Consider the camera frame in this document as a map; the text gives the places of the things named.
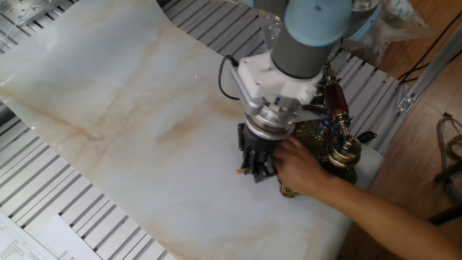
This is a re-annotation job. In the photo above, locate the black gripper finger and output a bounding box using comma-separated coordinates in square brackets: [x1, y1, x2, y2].
[252, 153, 277, 183]
[240, 147, 260, 176]

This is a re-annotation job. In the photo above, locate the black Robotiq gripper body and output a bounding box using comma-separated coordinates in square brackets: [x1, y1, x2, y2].
[237, 122, 281, 156]

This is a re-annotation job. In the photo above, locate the maroon brass rotary phone base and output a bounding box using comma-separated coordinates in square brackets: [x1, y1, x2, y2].
[277, 121, 358, 199]

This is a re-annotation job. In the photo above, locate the person bare forearm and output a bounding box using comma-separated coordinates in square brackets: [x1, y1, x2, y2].
[317, 176, 462, 260]

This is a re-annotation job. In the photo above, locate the maroon brass phone handset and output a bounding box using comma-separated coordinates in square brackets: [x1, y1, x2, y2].
[313, 61, 362, 169]

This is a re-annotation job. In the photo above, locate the person bare hand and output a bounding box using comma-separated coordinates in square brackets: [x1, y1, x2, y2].
[272, 136, 331, 198]

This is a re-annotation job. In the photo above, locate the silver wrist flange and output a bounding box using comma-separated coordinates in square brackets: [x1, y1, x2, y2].
[245, 100, 300, 141]

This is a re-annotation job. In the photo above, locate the clear plastic bag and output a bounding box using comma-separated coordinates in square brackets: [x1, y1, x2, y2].
[341, 0, 432, 64]

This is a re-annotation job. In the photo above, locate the blank white paper sheet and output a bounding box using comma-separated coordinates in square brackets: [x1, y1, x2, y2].
[34, 213, 102, 260]

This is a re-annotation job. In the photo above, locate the printed paper sheet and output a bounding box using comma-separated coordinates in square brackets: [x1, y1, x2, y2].
[0, 211, 58, 260]

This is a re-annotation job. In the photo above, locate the silver perforated metal plate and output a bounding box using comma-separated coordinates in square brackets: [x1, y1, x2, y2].
[0, 0, 77, 27]

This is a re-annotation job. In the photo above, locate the white printed wrist mount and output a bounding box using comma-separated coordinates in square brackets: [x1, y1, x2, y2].
[230, 50, 324, 116]

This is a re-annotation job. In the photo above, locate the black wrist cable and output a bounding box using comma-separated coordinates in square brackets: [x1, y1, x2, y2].
[217, 54, 241, 101]

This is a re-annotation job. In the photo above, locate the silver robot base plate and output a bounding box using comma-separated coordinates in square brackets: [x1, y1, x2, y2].
[258, 12, 282, 51]

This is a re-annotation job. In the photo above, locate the aluminium frame bar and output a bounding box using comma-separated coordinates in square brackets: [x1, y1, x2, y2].
[377, 21, 462, 156]

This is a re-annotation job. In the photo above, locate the grey floor cable bundle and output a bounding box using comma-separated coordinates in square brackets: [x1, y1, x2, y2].
[436, 112, 462, 205]

